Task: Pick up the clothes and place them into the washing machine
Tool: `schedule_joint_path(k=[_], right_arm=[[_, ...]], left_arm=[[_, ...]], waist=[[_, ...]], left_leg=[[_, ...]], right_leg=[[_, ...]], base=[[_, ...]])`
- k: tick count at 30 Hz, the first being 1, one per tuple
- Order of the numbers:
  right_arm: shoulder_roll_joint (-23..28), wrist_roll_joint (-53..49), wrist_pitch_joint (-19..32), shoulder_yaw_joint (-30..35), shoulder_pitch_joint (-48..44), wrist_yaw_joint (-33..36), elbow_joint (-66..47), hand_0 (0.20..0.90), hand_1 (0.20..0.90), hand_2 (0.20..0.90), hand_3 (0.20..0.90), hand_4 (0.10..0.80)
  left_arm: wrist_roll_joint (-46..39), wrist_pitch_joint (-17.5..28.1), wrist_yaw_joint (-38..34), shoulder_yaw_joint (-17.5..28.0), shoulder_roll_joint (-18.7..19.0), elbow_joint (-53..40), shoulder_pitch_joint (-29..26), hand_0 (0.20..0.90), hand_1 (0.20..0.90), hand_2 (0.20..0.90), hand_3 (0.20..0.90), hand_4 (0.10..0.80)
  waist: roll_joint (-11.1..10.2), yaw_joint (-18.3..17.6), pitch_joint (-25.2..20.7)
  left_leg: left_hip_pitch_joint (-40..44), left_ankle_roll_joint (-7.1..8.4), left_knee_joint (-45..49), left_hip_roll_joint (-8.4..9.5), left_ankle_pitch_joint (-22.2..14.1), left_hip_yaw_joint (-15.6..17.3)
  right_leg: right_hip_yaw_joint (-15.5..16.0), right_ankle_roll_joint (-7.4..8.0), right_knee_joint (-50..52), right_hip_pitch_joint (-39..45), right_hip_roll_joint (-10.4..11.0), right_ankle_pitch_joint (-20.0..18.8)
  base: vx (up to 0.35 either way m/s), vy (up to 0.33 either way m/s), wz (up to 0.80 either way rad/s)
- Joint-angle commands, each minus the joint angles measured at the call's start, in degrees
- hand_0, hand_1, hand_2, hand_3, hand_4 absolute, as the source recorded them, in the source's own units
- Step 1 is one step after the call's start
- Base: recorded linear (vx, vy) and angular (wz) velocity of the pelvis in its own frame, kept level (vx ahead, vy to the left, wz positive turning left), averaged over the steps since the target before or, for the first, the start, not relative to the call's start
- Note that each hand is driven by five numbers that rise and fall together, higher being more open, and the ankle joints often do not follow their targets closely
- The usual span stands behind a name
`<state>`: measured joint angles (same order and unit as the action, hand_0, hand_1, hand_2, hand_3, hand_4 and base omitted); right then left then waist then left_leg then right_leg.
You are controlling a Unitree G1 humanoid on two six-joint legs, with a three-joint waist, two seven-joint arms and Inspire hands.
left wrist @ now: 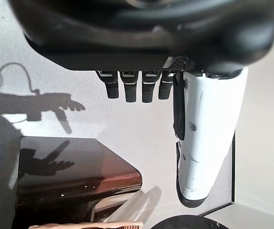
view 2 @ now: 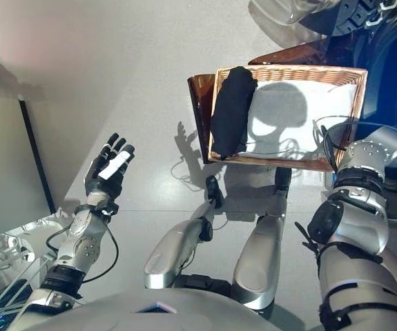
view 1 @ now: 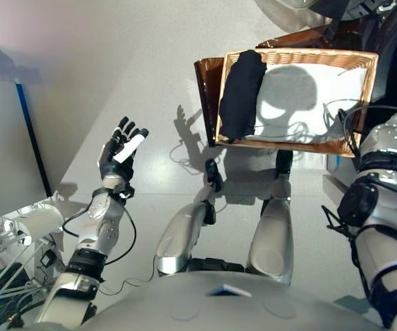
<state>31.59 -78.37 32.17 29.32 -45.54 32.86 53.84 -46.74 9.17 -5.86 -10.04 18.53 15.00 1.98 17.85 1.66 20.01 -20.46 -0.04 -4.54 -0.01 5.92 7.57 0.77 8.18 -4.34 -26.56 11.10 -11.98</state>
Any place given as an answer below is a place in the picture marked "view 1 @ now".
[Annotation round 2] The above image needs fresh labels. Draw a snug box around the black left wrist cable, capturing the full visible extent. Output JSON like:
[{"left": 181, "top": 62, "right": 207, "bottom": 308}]
[{"left": 61, "top": 201, "right": 137, "bottom": 266}]

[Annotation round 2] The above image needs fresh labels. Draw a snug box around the thin white floor cable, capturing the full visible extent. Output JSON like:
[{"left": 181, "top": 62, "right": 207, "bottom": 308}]
[{"left": 169, "top": 141, "right": 208, "bottom": 175}]

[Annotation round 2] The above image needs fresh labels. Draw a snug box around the blue white chest emblem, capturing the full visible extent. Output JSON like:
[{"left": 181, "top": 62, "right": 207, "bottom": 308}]
[{"left": 204, "top": 283, "right": 253, "bottom": 298}]

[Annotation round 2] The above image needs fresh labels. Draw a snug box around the black computer with lights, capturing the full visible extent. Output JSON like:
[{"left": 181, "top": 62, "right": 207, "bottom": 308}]
[{"left": 0, "top": 263, "right": 30, "bottom": 327}]

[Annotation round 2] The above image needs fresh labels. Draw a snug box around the white tube stand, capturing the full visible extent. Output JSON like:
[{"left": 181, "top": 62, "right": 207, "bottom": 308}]
[{"left": 0, "top": 220, "right": 64, "bottom": 311}]

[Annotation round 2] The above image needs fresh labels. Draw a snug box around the white basket liner cloth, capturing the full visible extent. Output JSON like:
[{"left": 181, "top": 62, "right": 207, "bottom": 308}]
[{"left": 244, "top": 61, "right": 370, "bottom": 143}]

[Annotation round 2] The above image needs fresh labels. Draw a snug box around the silver right robot leg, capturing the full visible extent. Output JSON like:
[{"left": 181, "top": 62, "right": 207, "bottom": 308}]
[{"left": 246, "top": 150, "right": 294, "bottom": 285}]

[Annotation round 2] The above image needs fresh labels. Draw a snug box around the silver left robot leg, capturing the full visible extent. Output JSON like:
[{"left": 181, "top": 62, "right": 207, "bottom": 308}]
[{"left": 155, "top": 159, "right": 224, "bottom": 277}]

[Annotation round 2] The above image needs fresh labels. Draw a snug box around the grey robot torso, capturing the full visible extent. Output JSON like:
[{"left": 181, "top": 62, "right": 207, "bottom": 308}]
[{"left": 21, "top": 268, "right": 385, "bottom": 331}]

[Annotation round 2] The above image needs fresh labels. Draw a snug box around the dark navy garment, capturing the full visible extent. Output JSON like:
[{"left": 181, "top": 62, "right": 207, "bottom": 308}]
[{"left": 217, "top": 50, "right": 267, "bottom": 145}]

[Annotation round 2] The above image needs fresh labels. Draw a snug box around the silver robot leg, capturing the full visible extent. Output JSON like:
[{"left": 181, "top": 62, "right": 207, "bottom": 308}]
[
  {"left": 246, "top": 150, "right": 294, "bottom": 285},
  {"left": 155, "top": 159, "right": 224, "bottom": 277}
]

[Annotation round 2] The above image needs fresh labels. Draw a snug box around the glossy brown stand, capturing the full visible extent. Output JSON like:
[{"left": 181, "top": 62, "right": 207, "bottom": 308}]
[{"left": 193, "top": 23, "right": 365, "bottom": 148}]

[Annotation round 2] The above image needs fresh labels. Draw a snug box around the black power adapter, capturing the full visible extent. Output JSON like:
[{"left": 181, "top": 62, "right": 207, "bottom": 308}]
[{"left": 39, "top": 250, "right": 57, "bottom": 267}]

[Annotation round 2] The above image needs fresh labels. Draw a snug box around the grey panel with blue edge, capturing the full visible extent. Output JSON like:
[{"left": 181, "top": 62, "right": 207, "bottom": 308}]
[{"left": 0, "top": 79, "right": 53, "bottom": 225}]

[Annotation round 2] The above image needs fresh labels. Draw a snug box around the wicker laundry basket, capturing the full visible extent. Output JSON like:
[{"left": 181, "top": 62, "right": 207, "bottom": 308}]
[{"left": 214, "top": 48, "right": 380, "bottom": 159}]

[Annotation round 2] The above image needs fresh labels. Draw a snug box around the white cylindrical lamp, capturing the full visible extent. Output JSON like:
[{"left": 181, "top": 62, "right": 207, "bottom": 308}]
[{"left": 10, "top": 203, "right": 64, "bottom": 246}]

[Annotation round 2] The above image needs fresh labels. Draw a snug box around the washing machine glass door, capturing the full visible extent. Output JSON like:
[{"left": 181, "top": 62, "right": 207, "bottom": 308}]
[{"left": 253, "top": 0, "right": 397, "bottom": 35}]

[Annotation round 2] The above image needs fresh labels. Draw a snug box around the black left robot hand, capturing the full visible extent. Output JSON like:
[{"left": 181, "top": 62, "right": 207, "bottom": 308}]
[{"left": 97, "top": 116, "right": 150, "bottom": 181}]

